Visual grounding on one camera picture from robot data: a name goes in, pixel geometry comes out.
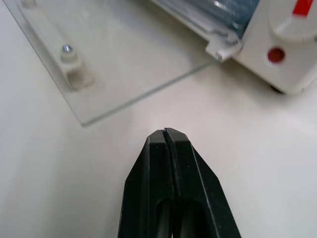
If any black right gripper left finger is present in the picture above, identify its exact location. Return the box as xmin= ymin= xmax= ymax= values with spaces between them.
xmin=118 ymin=129 xmax=177 ymax=238

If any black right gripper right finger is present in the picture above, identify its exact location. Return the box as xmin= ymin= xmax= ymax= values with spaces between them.
xmin=164 ymin=127 xmax=240 ymax=238

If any glass toaster oven door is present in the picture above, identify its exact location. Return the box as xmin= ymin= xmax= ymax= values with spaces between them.
xmin=0 ymin=0 xmax=242 ymax=127

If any red oven indicator light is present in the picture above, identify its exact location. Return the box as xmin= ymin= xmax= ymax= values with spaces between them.
xmin=267 ymin=46 xmax=285 ymax=63

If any white toaster oven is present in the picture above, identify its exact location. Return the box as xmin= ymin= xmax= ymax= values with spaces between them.
xmin=151 ymin=0 xmax=317 ymax=95

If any white oven timer knob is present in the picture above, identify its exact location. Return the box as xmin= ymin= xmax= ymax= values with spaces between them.
xmin=268 ymin=0 xmax=317 ymax=47

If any white oven door handle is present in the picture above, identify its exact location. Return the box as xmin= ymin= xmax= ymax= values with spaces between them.
xmin=16 ymin=0 xmax=96 ymax=92

